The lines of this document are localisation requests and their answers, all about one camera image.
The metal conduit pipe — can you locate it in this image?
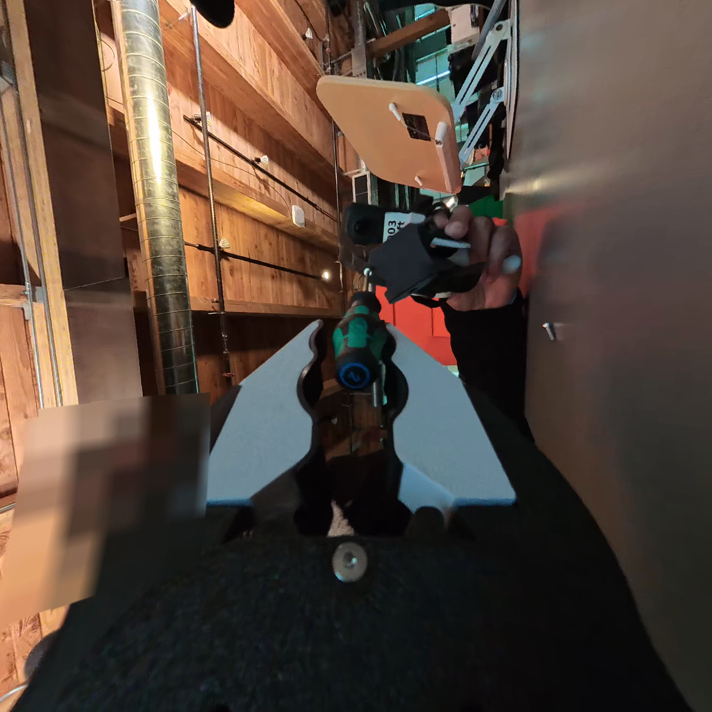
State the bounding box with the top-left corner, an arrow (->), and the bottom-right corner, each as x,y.
191,0 -> 233,380

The green block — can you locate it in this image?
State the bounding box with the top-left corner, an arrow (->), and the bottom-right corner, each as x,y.
461,195 -> 505,221

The person's left forearm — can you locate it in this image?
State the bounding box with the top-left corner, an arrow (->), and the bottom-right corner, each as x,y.
438,295 -> 536,443

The tan panel with black label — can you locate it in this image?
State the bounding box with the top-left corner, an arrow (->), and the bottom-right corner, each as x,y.
316,75 -> 464,194

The green black handle screwdriver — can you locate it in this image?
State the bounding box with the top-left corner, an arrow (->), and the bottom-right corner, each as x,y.
333,268 -> 388,391

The person's left hand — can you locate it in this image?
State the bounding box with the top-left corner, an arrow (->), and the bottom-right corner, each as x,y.
433,205 -> 525,312

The black pleated disc lamp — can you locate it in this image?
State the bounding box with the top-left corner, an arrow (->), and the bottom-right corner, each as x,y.
189,0 -> 238,30

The black plastic bracket part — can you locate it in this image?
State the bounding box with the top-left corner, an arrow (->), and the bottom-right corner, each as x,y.
367,220 -> 486,305

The white desk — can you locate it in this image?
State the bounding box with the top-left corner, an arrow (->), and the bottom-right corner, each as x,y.
499,0 -> 712,712

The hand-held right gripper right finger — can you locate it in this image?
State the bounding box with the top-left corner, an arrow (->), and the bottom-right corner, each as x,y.
381,323 -> 518,508

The silver ventilation duct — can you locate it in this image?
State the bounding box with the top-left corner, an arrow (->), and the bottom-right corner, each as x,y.
114,0 -> 200,396

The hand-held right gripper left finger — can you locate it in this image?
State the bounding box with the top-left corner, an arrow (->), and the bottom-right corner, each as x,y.
207,320 -> 326,508

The black track light rail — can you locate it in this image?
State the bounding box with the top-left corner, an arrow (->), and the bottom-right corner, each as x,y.
184,113 -> 341,224
184,240 -> 336,280

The white jointed lamp arm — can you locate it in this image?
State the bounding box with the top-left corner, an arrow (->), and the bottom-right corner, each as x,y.
453,0 -> 516,163

